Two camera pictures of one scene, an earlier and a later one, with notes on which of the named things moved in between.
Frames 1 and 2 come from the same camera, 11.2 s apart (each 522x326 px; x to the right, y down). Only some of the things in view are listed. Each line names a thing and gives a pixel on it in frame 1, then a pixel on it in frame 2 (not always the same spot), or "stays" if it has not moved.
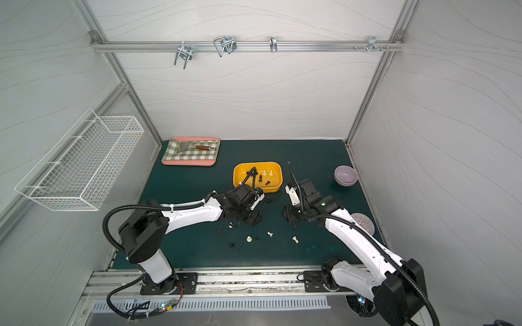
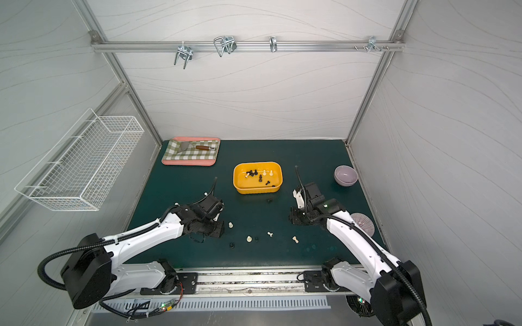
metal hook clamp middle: x=225 y=43 stays
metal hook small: x=273 y=44 stays
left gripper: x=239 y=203 to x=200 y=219
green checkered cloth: x=190 y=153 stays
